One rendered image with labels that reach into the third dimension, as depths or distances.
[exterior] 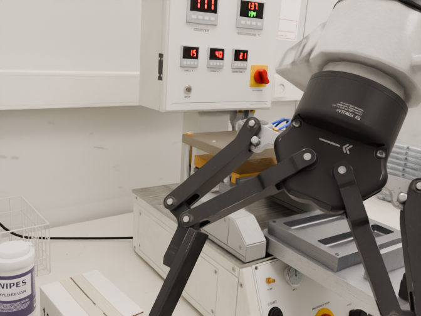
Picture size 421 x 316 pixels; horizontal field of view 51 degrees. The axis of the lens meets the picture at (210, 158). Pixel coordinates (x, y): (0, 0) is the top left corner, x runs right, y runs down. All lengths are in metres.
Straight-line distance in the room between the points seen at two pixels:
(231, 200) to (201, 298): 0.65
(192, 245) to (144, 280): 0.78
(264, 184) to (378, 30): 0.13
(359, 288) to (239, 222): 0.24
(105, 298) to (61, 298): 0.08
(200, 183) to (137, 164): 1.16
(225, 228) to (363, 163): 0.55
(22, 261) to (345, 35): 0.75
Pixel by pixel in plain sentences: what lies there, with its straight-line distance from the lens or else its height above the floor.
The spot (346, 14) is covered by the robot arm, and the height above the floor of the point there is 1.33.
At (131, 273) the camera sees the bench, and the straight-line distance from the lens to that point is 1.14.
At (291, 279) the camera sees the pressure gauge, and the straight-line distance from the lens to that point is 0.87.
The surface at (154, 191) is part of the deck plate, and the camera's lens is 1.16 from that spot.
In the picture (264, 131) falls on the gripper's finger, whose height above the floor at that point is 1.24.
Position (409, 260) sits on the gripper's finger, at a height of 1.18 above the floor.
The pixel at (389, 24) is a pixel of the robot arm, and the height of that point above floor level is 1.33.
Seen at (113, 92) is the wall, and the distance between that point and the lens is 1.35.
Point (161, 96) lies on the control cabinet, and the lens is 1.01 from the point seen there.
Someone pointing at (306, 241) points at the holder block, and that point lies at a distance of 0.78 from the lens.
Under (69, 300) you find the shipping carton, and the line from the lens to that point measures 0.89.
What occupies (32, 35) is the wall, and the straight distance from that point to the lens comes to 1.31.
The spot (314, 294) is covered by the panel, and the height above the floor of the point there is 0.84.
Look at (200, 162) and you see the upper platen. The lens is 1.00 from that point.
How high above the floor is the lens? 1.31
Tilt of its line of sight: 14 degrees down
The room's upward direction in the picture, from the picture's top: 4 degrees clockwise
